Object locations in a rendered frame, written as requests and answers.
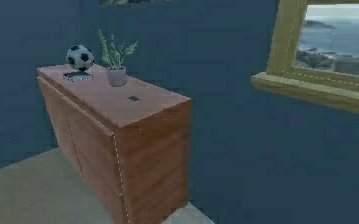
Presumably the yellow framed window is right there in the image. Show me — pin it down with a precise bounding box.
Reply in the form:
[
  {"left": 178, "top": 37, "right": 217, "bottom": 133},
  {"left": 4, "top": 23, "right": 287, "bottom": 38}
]
[{"left": 250, "top": 0, "right": 359, "bottom": 115}]

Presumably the green plant in grey pot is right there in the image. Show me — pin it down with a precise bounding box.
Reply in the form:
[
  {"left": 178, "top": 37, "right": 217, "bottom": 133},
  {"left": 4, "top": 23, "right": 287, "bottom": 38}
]
[{"left": 97, "top": 29, "right": 139, "bottom": 88}]

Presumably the black and white ball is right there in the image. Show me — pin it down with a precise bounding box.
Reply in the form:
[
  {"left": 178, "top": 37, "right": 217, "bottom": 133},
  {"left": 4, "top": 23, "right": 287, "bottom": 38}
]
[{"left": 65, "top": 44, "right": 96, "bottom": 72}]

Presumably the dark flat tablet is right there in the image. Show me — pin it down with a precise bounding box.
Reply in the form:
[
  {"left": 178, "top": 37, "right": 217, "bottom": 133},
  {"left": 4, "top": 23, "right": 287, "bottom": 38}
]
[{"left": 63, "top": 71, "right": 94, "bottom": 83}]

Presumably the brown wooden cupboard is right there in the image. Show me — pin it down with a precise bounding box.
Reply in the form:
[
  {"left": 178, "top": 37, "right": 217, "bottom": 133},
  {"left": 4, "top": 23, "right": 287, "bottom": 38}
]
[{"left": 36, "top": 63, "right": 193, "bottom": 224}]

